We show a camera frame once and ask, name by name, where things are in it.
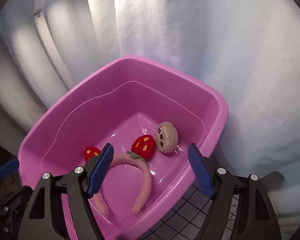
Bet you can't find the beige plush sloth clip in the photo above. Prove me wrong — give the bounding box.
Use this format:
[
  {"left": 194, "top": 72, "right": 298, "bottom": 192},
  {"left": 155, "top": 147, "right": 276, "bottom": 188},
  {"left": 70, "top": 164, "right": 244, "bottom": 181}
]
[{"left": 155, "top": 121, "right": 179, "bottom": 154}]

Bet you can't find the pink fuzzy strawberry headband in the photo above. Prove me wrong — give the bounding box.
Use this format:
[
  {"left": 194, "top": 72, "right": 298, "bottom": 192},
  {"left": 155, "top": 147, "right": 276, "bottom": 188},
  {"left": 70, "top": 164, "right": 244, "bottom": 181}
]
[{"left": 93, "top": 134, "right": 156, "bottom": 216}]

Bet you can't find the white grid tablecloth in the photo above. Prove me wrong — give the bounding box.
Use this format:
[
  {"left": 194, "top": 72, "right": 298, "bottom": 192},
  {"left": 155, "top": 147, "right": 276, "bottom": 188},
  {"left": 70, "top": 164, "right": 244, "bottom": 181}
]
[{"left": 139, "top": 181, "right": 212, "bottom": 239}]

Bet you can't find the pink plastic tub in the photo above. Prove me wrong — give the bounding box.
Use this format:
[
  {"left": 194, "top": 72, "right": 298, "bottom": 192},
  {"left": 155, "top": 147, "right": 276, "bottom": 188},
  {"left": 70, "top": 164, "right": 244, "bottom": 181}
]
[{"left": 18, "top": 56, "right": 229, "bottom": 239}]

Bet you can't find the white curtain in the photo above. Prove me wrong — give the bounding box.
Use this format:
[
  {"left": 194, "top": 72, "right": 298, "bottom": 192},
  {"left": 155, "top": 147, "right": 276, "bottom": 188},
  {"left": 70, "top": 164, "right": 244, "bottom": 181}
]
[{"left": 0, "top": 0, "right": 300, "bottom": 232}]

